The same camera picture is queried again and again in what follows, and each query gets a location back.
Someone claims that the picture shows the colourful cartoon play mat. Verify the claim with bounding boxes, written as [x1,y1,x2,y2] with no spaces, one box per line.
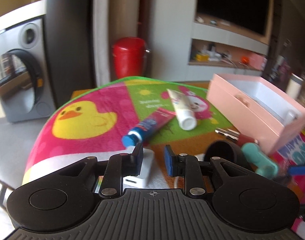
[22,75,305,240]

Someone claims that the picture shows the white shelf unit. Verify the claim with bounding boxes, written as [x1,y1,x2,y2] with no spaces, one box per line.
[150,0,270,82]

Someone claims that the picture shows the white usb adapter with cable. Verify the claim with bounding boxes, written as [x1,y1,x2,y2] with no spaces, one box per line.
[174,153,205,189]

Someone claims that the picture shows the pink cardboard box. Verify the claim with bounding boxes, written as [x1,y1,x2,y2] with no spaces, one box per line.
[207,74,305,155]

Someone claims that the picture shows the red cylindrical bin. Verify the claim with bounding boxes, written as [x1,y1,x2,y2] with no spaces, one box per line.
[112,37,150,79]

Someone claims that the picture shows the pink blue toothpaste tube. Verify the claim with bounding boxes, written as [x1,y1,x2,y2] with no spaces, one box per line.
[121,108,175,147]

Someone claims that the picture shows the teal handheld fan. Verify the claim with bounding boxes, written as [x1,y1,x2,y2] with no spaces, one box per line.
[241,142,278,179]

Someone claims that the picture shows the black curved holder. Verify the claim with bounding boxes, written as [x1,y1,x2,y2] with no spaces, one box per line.
[203,140,253,171]

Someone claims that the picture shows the white power adapter block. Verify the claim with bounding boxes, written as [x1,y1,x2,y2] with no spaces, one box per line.
[123,148,155,189]

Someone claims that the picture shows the black television screen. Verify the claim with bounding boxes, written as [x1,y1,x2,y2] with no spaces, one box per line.
[197,0,270,35]

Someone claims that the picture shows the white thermos bottle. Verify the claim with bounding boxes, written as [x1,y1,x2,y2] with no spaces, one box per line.
[285,73,303,100]

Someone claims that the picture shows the silver washing machine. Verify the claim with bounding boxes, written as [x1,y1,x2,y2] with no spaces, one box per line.
[0,17,56,124]

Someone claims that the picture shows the white cream tube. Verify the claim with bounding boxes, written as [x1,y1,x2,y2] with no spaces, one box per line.
[167,89,197,131]

